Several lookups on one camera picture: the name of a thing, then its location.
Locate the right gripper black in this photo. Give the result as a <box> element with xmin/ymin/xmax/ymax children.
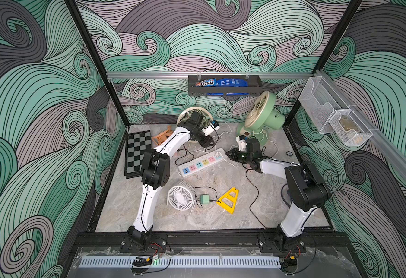
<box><xmin>228</xmin><ymin>147</ymin><xmax>254</xmax><ymax>164</ymax></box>

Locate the white power strip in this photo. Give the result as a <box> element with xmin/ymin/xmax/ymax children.
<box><xmin>178</xmin><ymin>148</ymin><xmax>226</xmax><ymax>178</ymax></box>

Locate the green USB adapter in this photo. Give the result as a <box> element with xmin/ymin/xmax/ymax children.
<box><xmin>200</xmin><ymin>194</ymin><xmax>211</xmax><ymax>205</ymax></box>

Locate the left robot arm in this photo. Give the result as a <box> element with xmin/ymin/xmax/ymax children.
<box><xmin>128</xmin><ymin>111</ymin><xmax>219</xmax><ymax>250</ymax></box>

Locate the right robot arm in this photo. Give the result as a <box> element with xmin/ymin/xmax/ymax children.
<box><xmin>226</xmin><ymin>136</ymin><xmax>331</xmax><ymax>251</ymax></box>

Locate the cream round desk fan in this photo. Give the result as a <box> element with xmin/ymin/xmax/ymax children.
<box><xmin>176</xmin><ymin>107</ymin><xmax>213</xmax><ymax>128</ymax></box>

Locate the green desk fan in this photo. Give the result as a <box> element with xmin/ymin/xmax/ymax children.
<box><xmin>237</xmin><ymin>91</ymin><xmax>286</xmax><ymax>147</ymax></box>

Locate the white small fan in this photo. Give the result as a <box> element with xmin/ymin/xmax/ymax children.
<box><xmin>167</xmin><ymin>180</ymin><xmax>196</xmax><ymax>212</ymax></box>

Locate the blue snack packet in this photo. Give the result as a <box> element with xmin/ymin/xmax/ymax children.
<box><xmin>195</xmin><ymin>78</ymin><xmax>248</xmax><ymax>88</ymax></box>

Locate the chessboard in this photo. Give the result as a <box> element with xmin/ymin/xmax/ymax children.
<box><xmin>124</xmin><ymin>131</ymin><xmax>152</xmax><ymax>179</ymax></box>

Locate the clear plastic bin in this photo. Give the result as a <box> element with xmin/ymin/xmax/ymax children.
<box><xmin>299</xmin><ymin>76</ymin><xmax>373</xmax><ymax>147</ymax></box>

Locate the white ventilation grille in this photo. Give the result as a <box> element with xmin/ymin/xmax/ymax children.
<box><xmin>79</xmin><ymin>256</ymin><xmax>281</xmax><ymax>269</ymax></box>

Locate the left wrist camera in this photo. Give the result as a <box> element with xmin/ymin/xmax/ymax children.
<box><xmin>202</xmin><ymin>120</ymin><xmax>220</xmax><ymax>136</ymax></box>

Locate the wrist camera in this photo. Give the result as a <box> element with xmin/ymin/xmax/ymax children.
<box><xmin>236</xmin><ymin>135</ymin><xmax>248</xmax><ymax>152</ymax></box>
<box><xmin>202</xmin><ymin>120</ymin><xmax>220</xmax><ymax>136</ymax></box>

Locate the white fan power cable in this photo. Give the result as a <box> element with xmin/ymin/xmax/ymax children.
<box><xmin>223</xmin><ymin>121</ymin><xmax>281</xmax><ymax>167</ymax></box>

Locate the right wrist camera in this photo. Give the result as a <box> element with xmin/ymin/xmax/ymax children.
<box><xmin>236</xmin><ymin>135</ymin><xmax>248</xmax><ymax>152</ymax></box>

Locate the yellow triangle frame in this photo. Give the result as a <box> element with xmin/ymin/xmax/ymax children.
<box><xmin>217</xmin><ymin>187</ymin><xmax>239</xmax><ymax>214</ymax></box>

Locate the black wall basket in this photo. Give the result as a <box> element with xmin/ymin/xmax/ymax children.
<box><xmin>187</xmin><ymin>74</ymin><xmax>264</xmax><ymax>96</ymax></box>

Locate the black USB cable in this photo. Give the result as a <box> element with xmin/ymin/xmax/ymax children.
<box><xmin>244</xmin><ymin>168</ymin><xmax>270</xmax><ymax>230</ymax></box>

